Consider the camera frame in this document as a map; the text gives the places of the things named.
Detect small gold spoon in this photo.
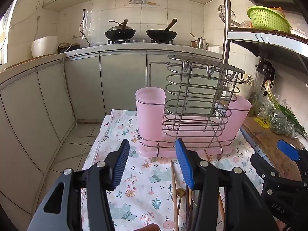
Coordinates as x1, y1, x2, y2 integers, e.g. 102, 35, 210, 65
176, 187, 187, 231

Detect black blender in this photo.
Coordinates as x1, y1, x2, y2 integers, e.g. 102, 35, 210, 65
254, 61, 276, 94

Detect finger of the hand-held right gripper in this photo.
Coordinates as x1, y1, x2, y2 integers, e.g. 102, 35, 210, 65
277, 140, 308, 181
250, 153, 304, 186

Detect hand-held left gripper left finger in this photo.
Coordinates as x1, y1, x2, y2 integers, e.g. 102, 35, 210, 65
28, 139, 130, 231

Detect metal strainer ladle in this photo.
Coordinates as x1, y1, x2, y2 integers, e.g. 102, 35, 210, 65
218, 4, 240, 27

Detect gas stove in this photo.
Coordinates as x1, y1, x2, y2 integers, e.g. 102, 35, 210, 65
107, 38, 174, 45

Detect small wall shelf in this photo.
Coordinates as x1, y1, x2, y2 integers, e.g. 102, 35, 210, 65
124, 0, 160, 6

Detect green plastic basket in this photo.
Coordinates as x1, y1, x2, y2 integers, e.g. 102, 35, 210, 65
247, 6, 291, 33

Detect black countertop appliance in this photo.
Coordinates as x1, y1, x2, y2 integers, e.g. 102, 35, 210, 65
57, 43, 80, 53

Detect black wall cable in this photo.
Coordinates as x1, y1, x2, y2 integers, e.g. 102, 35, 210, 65
80, 8, 90, 47

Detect white rice cooker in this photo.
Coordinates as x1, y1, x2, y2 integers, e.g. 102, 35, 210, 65
31, 36, 59, 58

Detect grey kitchen cabinet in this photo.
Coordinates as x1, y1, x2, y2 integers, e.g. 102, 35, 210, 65
0, 43, 224, 212

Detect cardboard box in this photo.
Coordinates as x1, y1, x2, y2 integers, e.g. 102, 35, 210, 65
241, 115, 306, 181

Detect white tray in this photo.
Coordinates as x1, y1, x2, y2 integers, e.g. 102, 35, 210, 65
289, 28, 308, 39

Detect pink utensil holder wire rack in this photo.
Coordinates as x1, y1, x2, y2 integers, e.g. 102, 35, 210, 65
135, 55, 253, 160

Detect person's left hand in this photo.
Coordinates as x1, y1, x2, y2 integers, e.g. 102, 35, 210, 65
140, 223, 160, 231

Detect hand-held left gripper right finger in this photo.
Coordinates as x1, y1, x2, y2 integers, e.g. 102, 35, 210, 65
175, 138, 277, 231

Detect green onions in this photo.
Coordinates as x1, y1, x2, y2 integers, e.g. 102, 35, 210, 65
263, 80, 307, 137

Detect window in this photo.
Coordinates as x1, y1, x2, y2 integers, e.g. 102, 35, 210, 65
0, 0, 18, 65

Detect plastic bag of greens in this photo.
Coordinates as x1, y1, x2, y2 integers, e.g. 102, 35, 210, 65
248, 84, 296, 135

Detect white container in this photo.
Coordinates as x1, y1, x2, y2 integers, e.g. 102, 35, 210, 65
207, 44, 223, 53

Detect black wok with lid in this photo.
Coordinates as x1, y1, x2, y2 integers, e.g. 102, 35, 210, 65
104, 19, 136, 40

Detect floral printed tablecloth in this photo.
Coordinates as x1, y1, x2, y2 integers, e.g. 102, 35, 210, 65
80, 109, 265, 231

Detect small metal pot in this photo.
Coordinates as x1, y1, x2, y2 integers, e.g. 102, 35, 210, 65
191, 37, 208, 50

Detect white power cable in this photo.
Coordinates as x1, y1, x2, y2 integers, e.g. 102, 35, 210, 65
63, 43, 77, 128

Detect metal shelving rack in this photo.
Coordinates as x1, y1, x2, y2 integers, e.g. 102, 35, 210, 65
221, 0, 308, 65

